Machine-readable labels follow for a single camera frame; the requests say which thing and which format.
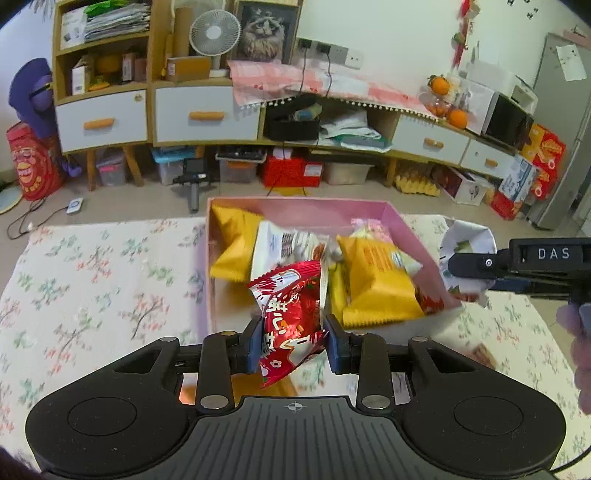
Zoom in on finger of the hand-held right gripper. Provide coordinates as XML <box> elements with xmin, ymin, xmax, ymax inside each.
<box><xmin>447</xmin><ymin>249</ymin><xmax>512</xmax><ymax>281</ymax></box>
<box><xmin>488</xmin><ymin>277</ymin><xmax>573</xmax><ymax>301</ymax></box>

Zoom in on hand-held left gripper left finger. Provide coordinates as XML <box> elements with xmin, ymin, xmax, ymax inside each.
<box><xmin>113</xmin><ymin>318</ymin><xmax>265</xmax><ymax>415</ymax></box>

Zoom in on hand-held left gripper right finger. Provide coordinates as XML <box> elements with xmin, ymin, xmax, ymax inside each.
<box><xmin>324</xmin><ymin>314</ymin><xmax>479</xmax><ymax>415</ymax></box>

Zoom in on red floral snack packet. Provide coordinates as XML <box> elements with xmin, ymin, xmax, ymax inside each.
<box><xmin>416</xmin><ymin>285</ymin><xmax>448</xmax><ymax>315</ymax></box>
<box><xmin>247</xmin><ymin>260</ymin><xmax>329</xmax><ymax>389</ymax></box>

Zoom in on lemon yellow printed packet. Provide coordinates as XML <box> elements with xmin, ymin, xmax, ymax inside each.
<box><xmin>329</xmin><ymin>261</ymin><xmax>349</xmax><ymax>324</ymax></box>

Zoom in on clear bread packet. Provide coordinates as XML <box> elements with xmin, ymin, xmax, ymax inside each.
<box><xmin>392</xmin><ymin>249</ymin><xmax>424</xmax><ymax>278</ymax></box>

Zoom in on orange-yellow snack packet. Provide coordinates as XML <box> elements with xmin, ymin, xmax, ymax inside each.
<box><xmin>210</xmin><ymin>205</ymin><xmax>266</xmax><ymax>282</ymax></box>
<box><xmin>336</xmin><ymin>234</ymin><xmax>426</xmax><ymax>329</ymax></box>

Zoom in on white red nut packet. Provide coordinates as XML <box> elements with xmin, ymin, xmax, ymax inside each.
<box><xmin>311</xmin><ymin>233</ymin><xmax>343</xmax><ymax>264</ymax></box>

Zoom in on white packet dark lettering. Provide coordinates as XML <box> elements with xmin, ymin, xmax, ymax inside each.
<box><xmin>252</xmin><ymin>220</ymin><xmax>331</xmax><ymax>282</ymax></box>

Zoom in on pink clear snack packet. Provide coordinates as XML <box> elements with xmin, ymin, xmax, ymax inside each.
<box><xmin>350</xmin><ymin>218</ymin><xmax>394</xmax><ymax>241</ymax></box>

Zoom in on pink cardboard box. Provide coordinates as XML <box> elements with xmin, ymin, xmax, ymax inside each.
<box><xmin>205</xmin><ymin>198</ymin><xmax>465</xmax><ymax>333</ymax></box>

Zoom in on person's right hand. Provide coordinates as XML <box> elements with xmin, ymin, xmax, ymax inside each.
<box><xmin>556</xmin><ymin>305</ymin><xmax>591</xmax><ymax>411</ymax></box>

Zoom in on gold brown bar wrapper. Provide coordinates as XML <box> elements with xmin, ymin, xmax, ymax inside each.
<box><xmin>231</xmin><ymin>375</ymin><xmax>301</xmax><ymax>398</ymax></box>

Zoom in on small red box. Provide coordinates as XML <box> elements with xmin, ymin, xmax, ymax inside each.
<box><xmin>490</xmin><ymin>190</ymin><xmax>525</xmax><ymax>220</ymax></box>

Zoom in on white printed carton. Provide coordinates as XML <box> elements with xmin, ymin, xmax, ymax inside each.
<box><xmin>436</xmin><ymin>165</ymin><xmax>492</xmax><ymax>205</ymax></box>

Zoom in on lotus root snack packet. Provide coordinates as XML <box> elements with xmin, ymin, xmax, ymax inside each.
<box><xmin>468</xmin><ymin>344</ymin><xmax>498</xmax><ymax>371</ymax></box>

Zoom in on blue white carton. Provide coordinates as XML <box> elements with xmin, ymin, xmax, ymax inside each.
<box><xmin>499</xmin><ymin>154</ymin><xmax>539</xmax><ymax>204</ymax></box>

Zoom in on grey fridge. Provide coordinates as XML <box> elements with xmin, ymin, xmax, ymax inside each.
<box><xmin>526</xmin><ymin>32</ymin><xmax>591</xmax><ymax>232</ymax></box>

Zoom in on yellow egg tray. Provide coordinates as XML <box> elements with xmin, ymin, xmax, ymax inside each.
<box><xmin>394</xmin><ymin>168</ymin><xmax>441</xmax><ymax>197</ymax></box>

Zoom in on red orange boxes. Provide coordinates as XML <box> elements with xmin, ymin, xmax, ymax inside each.
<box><xmin>522</xmin><ymin>124</ymin><xmax>566</xmax><ymax>199</ymax></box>

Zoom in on small white drawer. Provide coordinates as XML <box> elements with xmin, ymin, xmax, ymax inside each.
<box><xmin>392</xmin><ymin>115</ymin><xmax>472</xmax><ymax>162</ymax></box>
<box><xmin>462</xmin><ymin>138</ymin><xmax>515</xmax><ymax>178</ymax></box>

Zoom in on low wooden cabinet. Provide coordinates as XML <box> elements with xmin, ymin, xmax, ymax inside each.
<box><xmin>261</xmin><ymin>92</ymin><xmax>518</xmax><ymax>185</ymax></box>

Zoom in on black white microwave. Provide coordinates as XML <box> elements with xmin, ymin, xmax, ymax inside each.
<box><xmin>482</xmin><ymin>91</ymin><xmax>535</xmax><ymax>151</ymax></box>

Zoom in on clear box beige contents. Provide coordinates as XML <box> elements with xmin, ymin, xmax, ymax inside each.
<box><xmin>322</xmin><ymin>161</ymin><xmax>372</xmax><ymax>185</ymax></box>

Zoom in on clear jar of oranges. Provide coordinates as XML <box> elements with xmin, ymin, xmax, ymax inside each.
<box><xmin>419</xmin><ymin>90</ymin><xmax>451</xmax><ymax>117</ymax></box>

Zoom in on floral tablecloth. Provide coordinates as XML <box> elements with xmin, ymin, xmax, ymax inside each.
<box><xmin>0</xmin><ymin>215</ymin><xmax>591</xmax><ymax>480</ymax></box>

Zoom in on black metal stand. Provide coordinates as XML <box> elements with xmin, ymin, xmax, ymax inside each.
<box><xmin>173</xmin><ymin>158</ymin><xmax>213</xmax><ymax>213</ymax></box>

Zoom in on red storage box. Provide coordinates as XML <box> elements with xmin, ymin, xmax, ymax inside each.
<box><xmin>262</xmin><ymin>154</ymin><xmax>321</xmax><ymax>188</ymax></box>

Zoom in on pile of clothes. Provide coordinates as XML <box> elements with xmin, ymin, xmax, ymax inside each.
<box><xmin>318</xmin><ymin>111</ymin><xmax>393</xmax><ymax>151</ymax></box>

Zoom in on clear storage box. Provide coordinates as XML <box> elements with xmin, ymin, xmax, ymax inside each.
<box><xmin>217</xmin><ymin>147</ymin><xmax>266</xmax><ymax>183</ymax></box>

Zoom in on white appliance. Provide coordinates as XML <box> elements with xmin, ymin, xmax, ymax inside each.
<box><xmin>459</xmin><ymin>59</ymin><xmax>539</xmax><ymax>109</ymax></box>

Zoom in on paper note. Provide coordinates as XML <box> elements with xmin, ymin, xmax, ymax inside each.
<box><xmin>555</xmin><ymin>44</ymin><xmax>587</xmax><ymax>81</ymax></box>

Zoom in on blue lid storage box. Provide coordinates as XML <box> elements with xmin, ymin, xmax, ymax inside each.
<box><xmin>152</xmin><ymin>147</ymin><xmax>197</xmax><ymax>185</ymax></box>

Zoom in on large white drawer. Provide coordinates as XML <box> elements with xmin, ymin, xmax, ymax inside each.
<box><xmin>154</xmin><ymin>84</ymin><xmax>262</xmax><ymax>144</ymax></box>
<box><xmin>55</xmin><ymin>89</ymin><xmax>148</xmax><ymax>153</ymax></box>

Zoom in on black storage box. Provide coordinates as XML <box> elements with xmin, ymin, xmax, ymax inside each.
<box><xmin>267</xmin><ymin>95</ymin><xmax>322</xmax><ymax>141</ymax></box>

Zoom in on red hanging ornament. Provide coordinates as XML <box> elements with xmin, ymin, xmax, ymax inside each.
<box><xmin>452</xmin><ymin>0</ymin><xmax>476</xmax><ymax>68</ymax></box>

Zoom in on clear box pink contents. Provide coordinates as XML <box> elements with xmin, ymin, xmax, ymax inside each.
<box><xmin>96</xmin><ymin>150</ymin><xmax>127</xmax><ymax>186</ymax></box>

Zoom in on pink patterned cloth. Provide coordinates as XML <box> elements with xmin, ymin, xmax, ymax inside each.
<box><xmin>228</xmin><ymin>60</ymin><xmax>439</xmax><ymax>121</ymax></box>

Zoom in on round white base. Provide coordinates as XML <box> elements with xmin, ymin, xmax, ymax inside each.
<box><xmin>0</xmin><ymin>187</ymin><xmax>21</xmax><ymax>215</ymax></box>

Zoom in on red printed barrel bag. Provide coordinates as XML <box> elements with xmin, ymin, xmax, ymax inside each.
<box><xmin>6</xmin><ymin>122</ymin><xmax>65</xmax><ymax>201</ymax></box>

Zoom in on tall wooden shelf cabinet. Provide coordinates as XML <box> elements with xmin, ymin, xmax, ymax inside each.
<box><xmin>52</xmin><ymin>0</ymin><xmax>264</xmax><ymax>191</ymax></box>

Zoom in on brown small boxes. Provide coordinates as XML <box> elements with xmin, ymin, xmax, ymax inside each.
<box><xmin>121</xmin><ymin>52</ymin><xmax>148</xmax><ymax>84</ymax></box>

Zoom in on white desk fan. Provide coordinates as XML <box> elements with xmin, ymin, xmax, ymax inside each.
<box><xmin>189</xmin><ymin>10</ymin><xmax>242</xmax><ymax>77</ymax></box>

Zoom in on framed cat picture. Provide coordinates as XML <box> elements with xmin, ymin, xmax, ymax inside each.
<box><xmin>231</xmin><ymin>0</ymin><xmax>301</xmax><ymax>63</ymax></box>

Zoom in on orange yellow toy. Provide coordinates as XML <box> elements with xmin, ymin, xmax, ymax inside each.
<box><xmin>90</xmin><ymin>54</ymin><xmax>123</xmax><ymax>90</ymax></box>

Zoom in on white tall carton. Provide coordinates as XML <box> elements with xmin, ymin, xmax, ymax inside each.
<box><xmin>71</xmin><ymin>59</ymin><xmax>93</xmax><ymax>95</ymax></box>

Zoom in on cardboard tube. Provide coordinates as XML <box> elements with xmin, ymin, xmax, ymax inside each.
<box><xmin>174</xmin><ymin>7</ymin><xmax>192</xmax><ymax>58</ymax></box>

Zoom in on purple plush toy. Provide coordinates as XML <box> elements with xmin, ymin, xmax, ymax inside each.
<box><xmin>8</xmin><ymin>58</ymin><xmax>84</xmax><ymax>178</ymax></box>

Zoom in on stack of papers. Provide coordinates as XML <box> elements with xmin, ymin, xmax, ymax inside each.
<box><xmin>84</xmin><ymin>2</ymin><xmax>152</xmax><ymax>43</ymax></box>

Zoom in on white box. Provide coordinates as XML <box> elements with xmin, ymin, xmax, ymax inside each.
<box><xmin>60</xmin><ymin>6</ymin><xmax>88</xmax><ymax>47</ymax></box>

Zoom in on black floor cable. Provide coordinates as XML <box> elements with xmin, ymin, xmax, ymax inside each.
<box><xmin>7</xmin><ymin>200</ymin><xmax>70</xmax><ymax>241</ymax></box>

